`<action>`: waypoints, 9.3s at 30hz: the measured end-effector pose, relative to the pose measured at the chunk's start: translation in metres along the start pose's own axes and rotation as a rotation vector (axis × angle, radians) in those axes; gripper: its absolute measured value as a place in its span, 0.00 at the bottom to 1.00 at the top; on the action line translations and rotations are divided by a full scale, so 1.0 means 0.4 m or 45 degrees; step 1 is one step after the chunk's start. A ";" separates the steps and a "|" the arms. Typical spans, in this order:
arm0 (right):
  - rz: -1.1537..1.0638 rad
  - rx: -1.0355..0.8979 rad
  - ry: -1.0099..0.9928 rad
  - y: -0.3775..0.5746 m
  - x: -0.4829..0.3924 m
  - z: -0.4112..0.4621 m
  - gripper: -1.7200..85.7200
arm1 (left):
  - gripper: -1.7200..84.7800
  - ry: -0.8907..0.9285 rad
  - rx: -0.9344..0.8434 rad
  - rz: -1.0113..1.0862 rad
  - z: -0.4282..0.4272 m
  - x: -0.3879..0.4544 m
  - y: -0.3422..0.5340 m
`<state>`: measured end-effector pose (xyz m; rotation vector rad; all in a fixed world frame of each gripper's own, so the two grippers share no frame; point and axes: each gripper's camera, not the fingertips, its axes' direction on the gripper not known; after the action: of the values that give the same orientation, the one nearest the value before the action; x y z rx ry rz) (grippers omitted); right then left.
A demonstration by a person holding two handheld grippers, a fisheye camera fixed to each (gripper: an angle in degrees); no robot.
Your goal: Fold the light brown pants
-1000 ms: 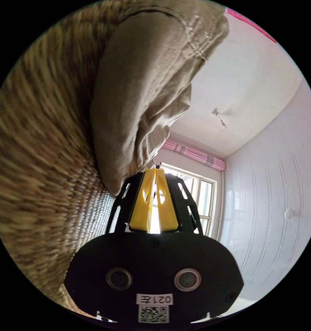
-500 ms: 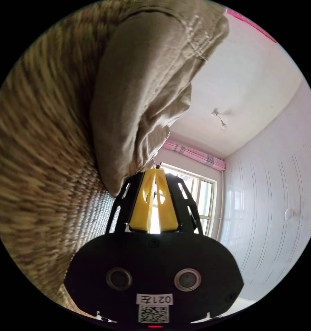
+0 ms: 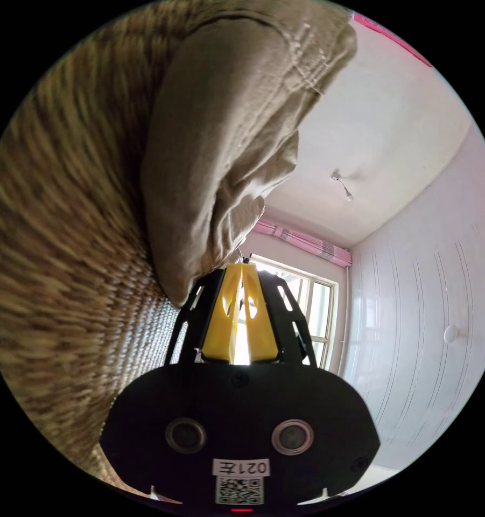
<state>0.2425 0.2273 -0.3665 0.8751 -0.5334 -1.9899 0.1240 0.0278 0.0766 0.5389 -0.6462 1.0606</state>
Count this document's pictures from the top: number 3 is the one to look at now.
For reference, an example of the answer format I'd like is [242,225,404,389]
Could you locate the light brown pants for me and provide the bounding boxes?
[140,0,358,309]

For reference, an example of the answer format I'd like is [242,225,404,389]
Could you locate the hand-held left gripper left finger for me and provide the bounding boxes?
[201,263,243,363]

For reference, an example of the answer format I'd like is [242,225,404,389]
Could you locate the pink curtain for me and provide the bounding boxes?
[253,218,353,268]

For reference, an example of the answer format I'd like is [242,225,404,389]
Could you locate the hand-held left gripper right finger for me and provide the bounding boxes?
[241,263,279,361]

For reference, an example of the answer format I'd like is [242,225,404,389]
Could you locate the hanging light bulb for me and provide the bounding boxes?
[330,171,354,202]

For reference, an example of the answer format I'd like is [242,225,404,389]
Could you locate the window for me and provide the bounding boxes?
[248,253,340,374]

